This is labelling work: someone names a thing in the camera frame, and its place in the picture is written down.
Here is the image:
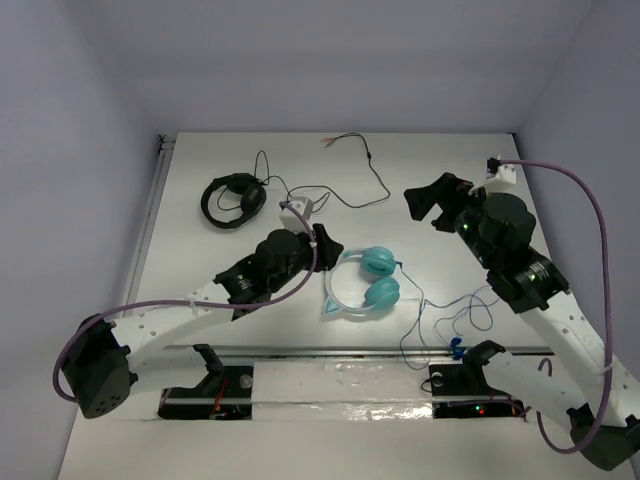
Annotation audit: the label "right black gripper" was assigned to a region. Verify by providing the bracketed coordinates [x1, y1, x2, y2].
[406, 171, 500, 270]

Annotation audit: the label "teal cat-ear headphones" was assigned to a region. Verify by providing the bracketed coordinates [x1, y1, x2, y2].
[322, 246, 400, 316]

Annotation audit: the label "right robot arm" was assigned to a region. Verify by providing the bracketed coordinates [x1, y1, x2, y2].
[404, 173, 639, 471]

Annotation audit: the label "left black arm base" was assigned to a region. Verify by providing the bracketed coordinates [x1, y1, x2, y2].
[157, 344, 254, 421]

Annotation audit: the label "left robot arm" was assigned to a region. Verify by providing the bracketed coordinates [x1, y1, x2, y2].
[52, 224, 344, 419]

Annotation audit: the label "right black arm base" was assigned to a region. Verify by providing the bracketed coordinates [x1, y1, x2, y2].
[420, 340, 530, 419]

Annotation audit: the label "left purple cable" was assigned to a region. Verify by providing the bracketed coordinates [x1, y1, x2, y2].
[52, 202, 319, 404]

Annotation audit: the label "purple cable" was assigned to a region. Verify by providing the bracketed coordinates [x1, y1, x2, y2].
[499, 158, 614, 455]
[52, 202, 319, 404]

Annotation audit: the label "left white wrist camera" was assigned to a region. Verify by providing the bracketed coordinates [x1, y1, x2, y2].
[279, 196, 314, 233]

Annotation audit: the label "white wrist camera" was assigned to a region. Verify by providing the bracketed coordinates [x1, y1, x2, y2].
[470, 157, 517, 194]
[279, 196, 314, 233]

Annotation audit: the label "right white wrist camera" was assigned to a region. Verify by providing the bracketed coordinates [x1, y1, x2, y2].
[470, 157, 517, 194]

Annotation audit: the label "black headphone cable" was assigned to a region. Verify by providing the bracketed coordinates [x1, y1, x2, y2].
[254, 132, 391, 214]

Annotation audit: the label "aluminium rail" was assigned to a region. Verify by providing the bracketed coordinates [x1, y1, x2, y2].
[161, 345, 554, 358]

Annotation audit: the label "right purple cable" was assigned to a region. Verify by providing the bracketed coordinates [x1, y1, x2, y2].
[499, 158, 614, 455]

